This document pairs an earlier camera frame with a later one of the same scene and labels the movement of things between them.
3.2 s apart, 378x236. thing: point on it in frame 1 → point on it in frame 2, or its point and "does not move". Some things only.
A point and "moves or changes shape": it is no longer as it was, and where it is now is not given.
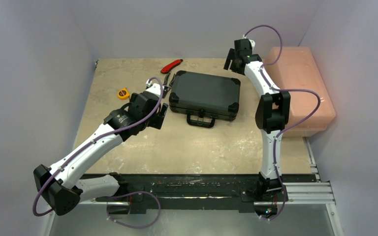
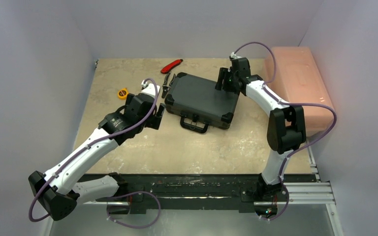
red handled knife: [168, 67] does not move
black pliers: [165, 87] does not move
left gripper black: [163, 109] does not move
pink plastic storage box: [298, 69] does not move
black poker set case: [203, 98] moves or changes shape
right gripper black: [235, 62] → [223, 79]
